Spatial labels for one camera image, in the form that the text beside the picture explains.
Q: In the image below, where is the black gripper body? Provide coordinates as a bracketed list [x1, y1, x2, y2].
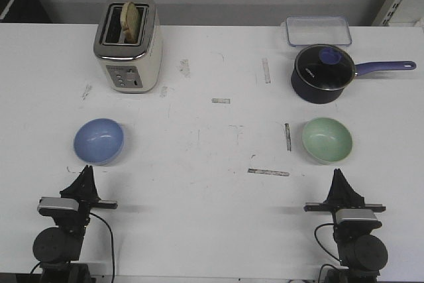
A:
[60, 195, 118, 219]
[303, 201, 386, 213]

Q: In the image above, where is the black box background left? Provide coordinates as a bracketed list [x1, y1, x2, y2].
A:
[1, 0, 52, 23]

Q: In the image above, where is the blue bowl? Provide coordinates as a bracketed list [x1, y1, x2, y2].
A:
[73, 118, 125, 165]

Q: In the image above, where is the glass pot lid blue knob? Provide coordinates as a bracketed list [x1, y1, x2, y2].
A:
[295, 44, 356, 91]

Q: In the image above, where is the dark blue saucepan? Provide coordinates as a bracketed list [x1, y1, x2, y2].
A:
[291, 44, 417, 104]

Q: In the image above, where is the cream two-slot toaster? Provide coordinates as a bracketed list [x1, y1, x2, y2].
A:
[93, 0, 163, 93]

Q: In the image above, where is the bread slice in toaster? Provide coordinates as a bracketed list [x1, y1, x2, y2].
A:
[120, 1, 140, 44]

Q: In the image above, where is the green bowl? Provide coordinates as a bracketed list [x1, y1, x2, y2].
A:
[301, 117, 353, 164]

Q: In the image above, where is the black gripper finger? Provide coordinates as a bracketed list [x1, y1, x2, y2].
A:
[325, 168, 364, 202]
[62, 165, 99, 199]

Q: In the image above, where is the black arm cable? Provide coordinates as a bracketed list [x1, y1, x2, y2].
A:
[313, 223, 342, 280]
[29, 211, 116, 280]

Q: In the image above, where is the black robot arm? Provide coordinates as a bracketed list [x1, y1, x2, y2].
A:
[32, 165, 118, 282]
[303, 168, 388, 282]

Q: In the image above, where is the clear plastic food container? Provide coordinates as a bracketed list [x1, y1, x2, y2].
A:
[282, 16, 352, 47]

